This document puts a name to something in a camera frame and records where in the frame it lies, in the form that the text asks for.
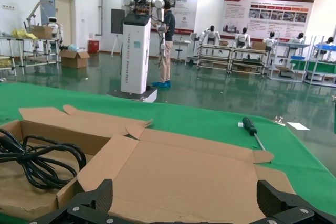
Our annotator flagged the brown carton on rack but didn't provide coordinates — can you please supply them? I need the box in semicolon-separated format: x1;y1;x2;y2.
30;25;53;39

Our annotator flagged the black stool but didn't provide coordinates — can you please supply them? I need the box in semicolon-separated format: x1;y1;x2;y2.
174;36;185;64

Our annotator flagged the yellow bags pile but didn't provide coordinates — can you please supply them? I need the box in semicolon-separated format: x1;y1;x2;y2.
12;28;37;40

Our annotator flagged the small white humanoid robot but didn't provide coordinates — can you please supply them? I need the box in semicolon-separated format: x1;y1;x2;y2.
48;16;64;42

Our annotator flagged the metal tube workbench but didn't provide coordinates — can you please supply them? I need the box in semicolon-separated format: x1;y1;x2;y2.
230;47;268;78
197;42;233;74

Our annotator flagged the black power cord bundle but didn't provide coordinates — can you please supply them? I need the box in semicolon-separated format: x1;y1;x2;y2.
0;129;87;190

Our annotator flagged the grey white flat bar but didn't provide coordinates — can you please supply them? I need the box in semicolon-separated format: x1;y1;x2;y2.
287;121;311;131

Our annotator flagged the metal tube rack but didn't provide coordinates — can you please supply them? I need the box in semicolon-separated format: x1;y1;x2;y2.
0;35;62;76

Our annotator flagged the person in khaki trousers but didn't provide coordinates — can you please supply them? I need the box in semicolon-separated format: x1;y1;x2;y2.
151;0;176;88

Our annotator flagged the white pedestal robot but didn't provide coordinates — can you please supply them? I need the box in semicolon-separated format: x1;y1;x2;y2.
106;0;158;103

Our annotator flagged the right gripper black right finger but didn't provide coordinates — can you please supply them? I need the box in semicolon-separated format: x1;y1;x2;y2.
256;179;336;224

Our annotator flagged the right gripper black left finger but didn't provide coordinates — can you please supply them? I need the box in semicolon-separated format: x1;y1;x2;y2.
26;178;113;224

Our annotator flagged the green black handled screwdriver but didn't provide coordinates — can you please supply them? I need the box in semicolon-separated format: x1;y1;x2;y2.
243;116;266;152

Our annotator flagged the beige door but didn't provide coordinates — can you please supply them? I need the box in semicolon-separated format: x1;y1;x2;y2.
39;0;76;51

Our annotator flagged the red bin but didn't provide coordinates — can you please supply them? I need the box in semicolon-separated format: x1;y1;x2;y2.
87;40;100;54

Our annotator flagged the white frame workbench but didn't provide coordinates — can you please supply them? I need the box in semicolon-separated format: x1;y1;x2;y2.
269;36;312;83

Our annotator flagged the wide red framed wall board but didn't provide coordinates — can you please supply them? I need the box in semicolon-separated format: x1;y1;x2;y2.
220;0;315;42

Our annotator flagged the open carton on floor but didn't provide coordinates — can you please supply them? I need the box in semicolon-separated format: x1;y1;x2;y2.
59;50;90;69

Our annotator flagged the workbench with green panel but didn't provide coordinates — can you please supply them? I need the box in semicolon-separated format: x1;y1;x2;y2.
303;42;336;88

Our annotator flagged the black panel on stand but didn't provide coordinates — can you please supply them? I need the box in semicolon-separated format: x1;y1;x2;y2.
111;8;125;35

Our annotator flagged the green table cloth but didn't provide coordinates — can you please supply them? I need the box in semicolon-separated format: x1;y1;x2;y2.
0;82;336;224

